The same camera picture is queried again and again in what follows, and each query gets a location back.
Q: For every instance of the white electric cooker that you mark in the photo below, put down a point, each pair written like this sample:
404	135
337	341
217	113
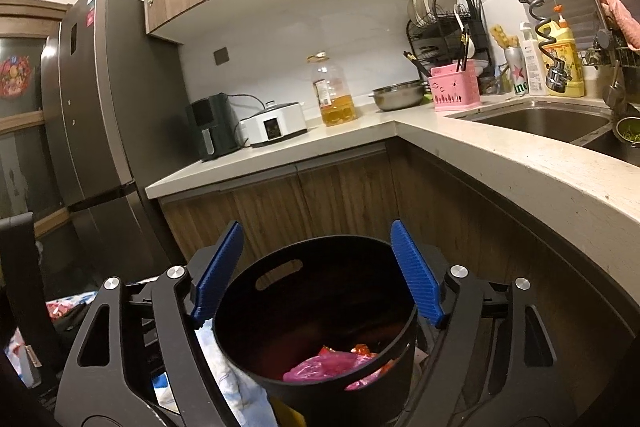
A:
275	127

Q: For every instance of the white plastic bottle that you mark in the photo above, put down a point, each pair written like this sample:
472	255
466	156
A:
532	67

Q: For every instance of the floral printed blanket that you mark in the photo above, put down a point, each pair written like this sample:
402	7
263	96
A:
240	382

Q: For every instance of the steel basin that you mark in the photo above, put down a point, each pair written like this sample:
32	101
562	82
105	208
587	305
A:
400	97

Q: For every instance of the black trash bin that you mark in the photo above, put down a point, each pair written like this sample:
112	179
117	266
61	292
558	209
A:
300	287

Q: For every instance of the black air fryer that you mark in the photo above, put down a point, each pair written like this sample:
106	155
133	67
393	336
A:
210	127

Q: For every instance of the grey refrigerator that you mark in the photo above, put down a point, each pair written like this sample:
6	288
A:
100	107

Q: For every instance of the yellow detergent bottle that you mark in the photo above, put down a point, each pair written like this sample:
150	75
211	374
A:
570	52

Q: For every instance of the kitchen counter with wooden cabinets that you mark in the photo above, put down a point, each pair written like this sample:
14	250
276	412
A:
275	212

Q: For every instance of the orange-red plastic bag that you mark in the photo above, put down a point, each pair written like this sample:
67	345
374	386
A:
360	349

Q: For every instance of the pink plastic bag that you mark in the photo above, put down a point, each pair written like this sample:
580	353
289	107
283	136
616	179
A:
325	369

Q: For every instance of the pink utensil holder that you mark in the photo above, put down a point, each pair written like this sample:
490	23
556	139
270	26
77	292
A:
452	92

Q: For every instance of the red round door decoration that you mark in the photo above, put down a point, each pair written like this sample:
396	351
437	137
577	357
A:
15	77

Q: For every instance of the dark wall socket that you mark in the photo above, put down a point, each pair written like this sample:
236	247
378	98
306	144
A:
221	56

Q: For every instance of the red printed plastic bag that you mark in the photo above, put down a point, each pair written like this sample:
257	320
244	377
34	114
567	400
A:
62	309

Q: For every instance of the wooden glass door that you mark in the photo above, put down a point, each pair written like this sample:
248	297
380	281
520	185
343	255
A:
20	121

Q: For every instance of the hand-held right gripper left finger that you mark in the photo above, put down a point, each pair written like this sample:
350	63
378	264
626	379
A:
217	277

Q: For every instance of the cooking oil bottle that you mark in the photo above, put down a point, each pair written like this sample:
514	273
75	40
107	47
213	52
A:
335	102

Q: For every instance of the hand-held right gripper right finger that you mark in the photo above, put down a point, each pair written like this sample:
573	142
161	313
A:
417	282

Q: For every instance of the black dish rack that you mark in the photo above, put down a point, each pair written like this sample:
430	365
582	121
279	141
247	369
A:
442	32

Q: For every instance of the steel sink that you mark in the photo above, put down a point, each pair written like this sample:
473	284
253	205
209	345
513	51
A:
540	122

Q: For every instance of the pink cloth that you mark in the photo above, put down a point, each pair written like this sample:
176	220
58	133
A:
622	17

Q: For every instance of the steel strainer cup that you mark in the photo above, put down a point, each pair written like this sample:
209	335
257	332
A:
629	129

